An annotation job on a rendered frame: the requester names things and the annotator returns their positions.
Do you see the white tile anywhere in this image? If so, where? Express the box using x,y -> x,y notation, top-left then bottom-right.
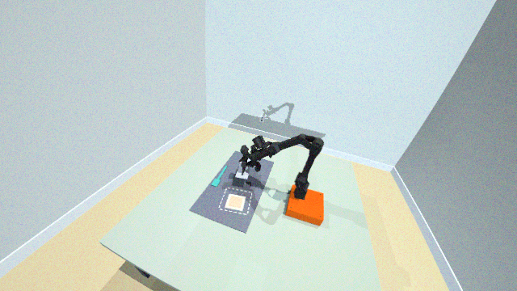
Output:
225,194 -> 246,211

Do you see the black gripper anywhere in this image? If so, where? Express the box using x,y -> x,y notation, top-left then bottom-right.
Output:
239,145 -> 261,172

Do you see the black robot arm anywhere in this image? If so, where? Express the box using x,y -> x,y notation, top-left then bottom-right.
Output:
250,133 -> 324,200

